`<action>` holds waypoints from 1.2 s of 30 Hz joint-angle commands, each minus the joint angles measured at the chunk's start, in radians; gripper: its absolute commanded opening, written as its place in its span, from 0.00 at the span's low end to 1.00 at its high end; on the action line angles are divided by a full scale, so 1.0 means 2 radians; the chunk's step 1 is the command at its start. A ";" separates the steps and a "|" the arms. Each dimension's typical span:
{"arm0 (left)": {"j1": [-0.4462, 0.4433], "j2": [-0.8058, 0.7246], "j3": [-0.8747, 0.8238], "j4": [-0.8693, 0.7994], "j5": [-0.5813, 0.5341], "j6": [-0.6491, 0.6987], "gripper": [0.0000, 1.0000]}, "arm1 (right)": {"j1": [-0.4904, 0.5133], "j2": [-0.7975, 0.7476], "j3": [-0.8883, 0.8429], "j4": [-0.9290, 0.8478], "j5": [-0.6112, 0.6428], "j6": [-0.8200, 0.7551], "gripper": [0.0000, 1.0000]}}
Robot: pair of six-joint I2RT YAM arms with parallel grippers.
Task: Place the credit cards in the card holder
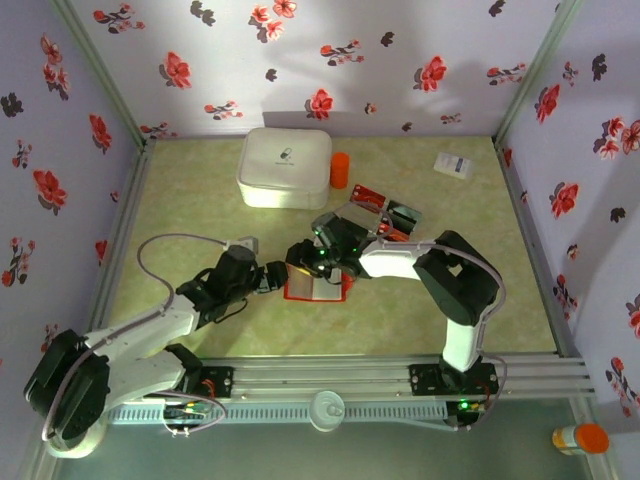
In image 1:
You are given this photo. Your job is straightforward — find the red card holder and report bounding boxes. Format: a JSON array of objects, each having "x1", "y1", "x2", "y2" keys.
[{"x1": 282, "y1": 263, "x2": 354, "y2": 305}]

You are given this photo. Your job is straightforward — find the red and black card packs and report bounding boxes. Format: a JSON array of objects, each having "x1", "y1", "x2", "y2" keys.
[{"x1": 332, "y1": 183, "x2": 424, "y2": 251}]

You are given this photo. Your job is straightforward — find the orange cylinder bottle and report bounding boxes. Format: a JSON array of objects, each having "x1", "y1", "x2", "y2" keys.
[{"x1": 329, "y1": 151, "x2": 352, "y2": 190}]

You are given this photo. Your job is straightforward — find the white plastic box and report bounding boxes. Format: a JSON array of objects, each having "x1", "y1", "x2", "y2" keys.
[{"x1": 237, "y1": 127, "x2": 334, "y2": 211}]

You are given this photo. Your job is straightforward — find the small electronics board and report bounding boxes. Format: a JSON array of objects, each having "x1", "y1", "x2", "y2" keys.
[
  {"x1": 163, "y1": 402, "x2": 210, "y2": 421},
  {"x1": 446, "y1": 398, "x2": 489, "y2": 417}
]

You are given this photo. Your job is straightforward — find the white round lid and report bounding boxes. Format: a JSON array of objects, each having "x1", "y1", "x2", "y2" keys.
[{"x1": 308, "y1": 389, "x2": 346, "y2": 432}]

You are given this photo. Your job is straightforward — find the small white box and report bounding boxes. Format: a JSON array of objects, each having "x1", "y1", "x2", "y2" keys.
[{"x1": 432, "y1": 151, "x2": 474, "y2": 181}]

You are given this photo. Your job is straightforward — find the clear tape roll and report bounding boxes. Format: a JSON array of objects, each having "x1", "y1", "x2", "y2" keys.
[{"x1": 45, "y1": 419, "x2": 108, "y2": 460}]

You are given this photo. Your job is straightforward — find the orange-capped pill bottle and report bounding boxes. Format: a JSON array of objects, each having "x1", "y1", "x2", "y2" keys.
[{"x1": 551, "y1": 422, "x2": 611, "y2": 457}]

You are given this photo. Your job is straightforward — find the left arm grey cable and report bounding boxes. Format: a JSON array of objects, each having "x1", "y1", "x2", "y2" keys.
[{"x1": 39, "y1": 233, "x2": 231, "y2": 441}]

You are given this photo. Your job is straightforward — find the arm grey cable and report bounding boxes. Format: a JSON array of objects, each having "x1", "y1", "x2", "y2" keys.
[
  {"x1": 342, "y1": 202, "x2": 509, "y2": 432},
  {"x1": 39, "y1": 233, "x2": 231, "y2": 441}
]

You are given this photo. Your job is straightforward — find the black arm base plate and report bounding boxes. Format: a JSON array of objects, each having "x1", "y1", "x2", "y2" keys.
[
  {"x1": 408, "y1": 363, "x2": 500, "y2": 397},
  {"x1": 143, "y1": 366, "x2": 235, "y2": 400}
]

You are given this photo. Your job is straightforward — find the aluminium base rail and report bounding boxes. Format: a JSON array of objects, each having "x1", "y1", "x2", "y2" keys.
[{"x1": 49, "y1": 352, "x2": 596, "y2": 401}]

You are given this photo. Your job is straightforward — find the white slotted cable duct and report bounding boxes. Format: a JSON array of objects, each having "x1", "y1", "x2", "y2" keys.
[{"x1": 102, "y1": 402, "x2": 449, "y2": 426}]

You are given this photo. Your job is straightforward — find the aluminium side rail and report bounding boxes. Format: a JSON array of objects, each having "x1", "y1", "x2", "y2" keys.
[
  {"x1": 82, "y1": 139, "x2": 156, "y2": 361},
  {"x1": 492, "y1": 137, "x2": 581, "y2": 359}
]

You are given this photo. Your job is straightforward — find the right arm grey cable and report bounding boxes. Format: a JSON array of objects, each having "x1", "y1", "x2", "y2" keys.
[{"x1": 342, "y1": 202, "x2": 509, "y2": 432}]

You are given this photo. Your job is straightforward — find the aluminium frame post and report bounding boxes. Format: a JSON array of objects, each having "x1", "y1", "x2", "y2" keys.
[
  {"x1": 494, "y1": 0, "x2": 586, "y2": 140},
  {"x1": 49, "y1": 0, "x2": 151, "y2": 146}
]

